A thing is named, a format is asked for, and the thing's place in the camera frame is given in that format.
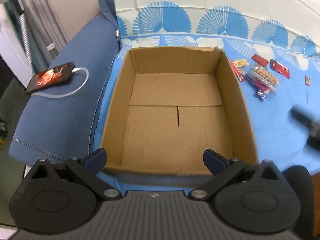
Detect blue fan-print bed sheet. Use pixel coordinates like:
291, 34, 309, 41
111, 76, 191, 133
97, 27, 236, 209
95, 1, 320, 189

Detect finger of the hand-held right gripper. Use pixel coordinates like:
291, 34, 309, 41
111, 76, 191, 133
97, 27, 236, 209
290, 106, 320, 132

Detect white cabinet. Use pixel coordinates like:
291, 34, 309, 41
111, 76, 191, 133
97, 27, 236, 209
0, 2, 34, 87

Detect long red purple snack packet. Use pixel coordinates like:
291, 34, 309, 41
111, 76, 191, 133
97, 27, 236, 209
244, 72, 272, 94

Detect black smartphone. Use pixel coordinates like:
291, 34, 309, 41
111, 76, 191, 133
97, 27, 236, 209
26, 62, 75, 94

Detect red stick snack packet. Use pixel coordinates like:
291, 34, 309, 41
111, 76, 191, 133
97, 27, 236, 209
228, 58, 245, 82

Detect white charging cable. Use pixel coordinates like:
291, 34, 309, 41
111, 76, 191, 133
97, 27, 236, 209
31, 66, 90, 98

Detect clear peanut packet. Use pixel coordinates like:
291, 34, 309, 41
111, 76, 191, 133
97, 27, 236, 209
250, 63, 279, 92

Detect cardboard box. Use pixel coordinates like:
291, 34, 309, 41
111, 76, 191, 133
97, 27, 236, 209
100, 46, 259, 177

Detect yellow snack packet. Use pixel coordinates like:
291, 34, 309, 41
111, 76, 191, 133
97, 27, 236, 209
232, 59, 249, 69

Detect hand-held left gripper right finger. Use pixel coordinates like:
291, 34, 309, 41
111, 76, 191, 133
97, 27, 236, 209
189, 149, 286, 201

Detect blue upholstered bed frame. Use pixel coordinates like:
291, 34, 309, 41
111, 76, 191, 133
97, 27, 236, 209
9, 0, 198, 189

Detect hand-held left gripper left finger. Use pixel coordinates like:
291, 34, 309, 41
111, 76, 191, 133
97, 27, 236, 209
25, 148, 123, 201

